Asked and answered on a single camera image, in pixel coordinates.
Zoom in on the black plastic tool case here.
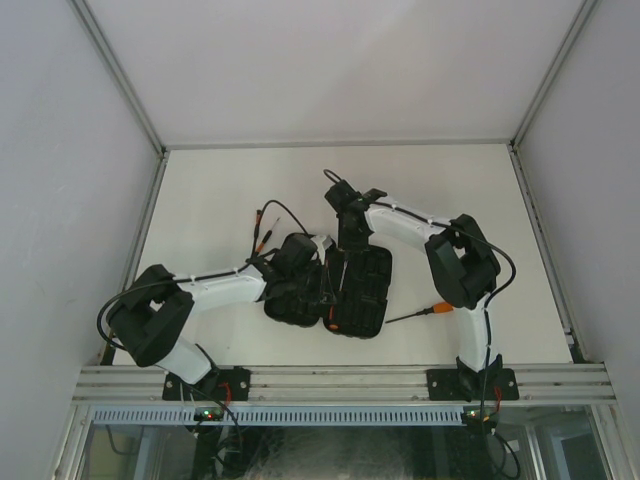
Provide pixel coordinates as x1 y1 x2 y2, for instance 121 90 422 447
263 245 393 339

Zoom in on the orange handle screwdriver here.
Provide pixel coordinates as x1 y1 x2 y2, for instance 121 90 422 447
385 302 454 324

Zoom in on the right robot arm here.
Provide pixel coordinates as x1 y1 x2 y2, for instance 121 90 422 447
325 179 501 399

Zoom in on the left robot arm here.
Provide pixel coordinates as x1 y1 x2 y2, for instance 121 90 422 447
99 233 335 400

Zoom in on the small precision screwdriver lower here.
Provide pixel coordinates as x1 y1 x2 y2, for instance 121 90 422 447
254 217 280 255

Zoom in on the small precision screwdriver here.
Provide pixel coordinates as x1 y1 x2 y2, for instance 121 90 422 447
254 217 280 255
251 209 262 255

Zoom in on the small precision screwdriver upper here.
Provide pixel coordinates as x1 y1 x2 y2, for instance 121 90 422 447
251 209 262 255

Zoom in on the left camera black cable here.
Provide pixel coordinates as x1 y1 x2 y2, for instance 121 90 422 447
244 199 316 266

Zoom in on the camera black cable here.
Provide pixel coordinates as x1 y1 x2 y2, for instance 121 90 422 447
244 199 316 266
322 169 516 321

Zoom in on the right camera black cable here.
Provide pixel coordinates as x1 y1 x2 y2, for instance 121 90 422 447
322 169 516 321

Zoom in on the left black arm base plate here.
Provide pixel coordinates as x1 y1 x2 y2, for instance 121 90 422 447
162 366 251 403

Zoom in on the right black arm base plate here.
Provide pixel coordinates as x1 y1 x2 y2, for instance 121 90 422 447
426 368 520 402

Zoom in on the aluminium front rail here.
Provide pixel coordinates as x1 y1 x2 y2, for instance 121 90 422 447
72 364 616 406

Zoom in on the blue slotted cable duct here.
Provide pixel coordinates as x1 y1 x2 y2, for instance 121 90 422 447
92 405 464 427

